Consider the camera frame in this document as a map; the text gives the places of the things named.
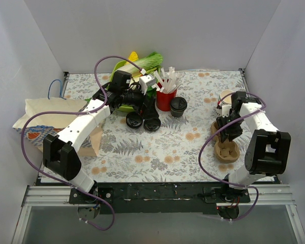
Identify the stack of white paper cups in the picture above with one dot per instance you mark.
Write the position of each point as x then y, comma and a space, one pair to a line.
225, 100

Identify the white wrapped straw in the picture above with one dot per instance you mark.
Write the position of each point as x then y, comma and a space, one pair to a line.
168, 82

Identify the brown cardboard cup carrier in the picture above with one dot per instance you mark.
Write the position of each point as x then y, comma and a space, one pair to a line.
227, 152

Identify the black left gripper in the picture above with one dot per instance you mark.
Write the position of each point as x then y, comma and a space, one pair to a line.
147, 103

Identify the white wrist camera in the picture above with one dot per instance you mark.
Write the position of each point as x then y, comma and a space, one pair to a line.
223, 109
146, 81

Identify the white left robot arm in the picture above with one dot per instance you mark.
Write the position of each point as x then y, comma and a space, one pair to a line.
60, 151

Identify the toy napa cabbage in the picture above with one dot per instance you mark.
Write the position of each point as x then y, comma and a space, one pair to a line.
152, 60

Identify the floral table mat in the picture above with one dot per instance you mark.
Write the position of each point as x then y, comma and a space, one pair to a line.
178, 150

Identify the toy yellow corn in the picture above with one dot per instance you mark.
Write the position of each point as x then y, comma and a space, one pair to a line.
133, 56

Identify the stack of black lids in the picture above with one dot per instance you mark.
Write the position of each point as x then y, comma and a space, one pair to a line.
134, 120

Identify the red straw holder cup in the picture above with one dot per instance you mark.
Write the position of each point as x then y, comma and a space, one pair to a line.
163, 100

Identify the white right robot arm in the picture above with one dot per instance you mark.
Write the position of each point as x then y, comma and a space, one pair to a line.
267, 153

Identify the loose black cup lid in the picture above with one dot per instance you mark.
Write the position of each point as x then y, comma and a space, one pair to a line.
152, 124

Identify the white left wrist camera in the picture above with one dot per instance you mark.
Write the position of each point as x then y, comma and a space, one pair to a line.
146, 81

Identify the green vegetable basket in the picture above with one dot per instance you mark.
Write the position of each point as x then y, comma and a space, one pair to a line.
125, 108

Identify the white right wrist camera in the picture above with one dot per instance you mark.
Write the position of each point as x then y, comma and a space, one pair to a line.
223, 109

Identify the patterned paper takeout bag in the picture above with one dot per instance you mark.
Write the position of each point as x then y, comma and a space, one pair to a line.
51, 124

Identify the black paper coffee cup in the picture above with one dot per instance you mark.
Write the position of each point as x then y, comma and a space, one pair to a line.
176, 114

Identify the black plastic cup lid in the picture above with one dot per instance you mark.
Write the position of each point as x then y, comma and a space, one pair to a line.
178, 104

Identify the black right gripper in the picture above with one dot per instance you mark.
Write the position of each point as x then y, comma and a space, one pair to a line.
229, 126

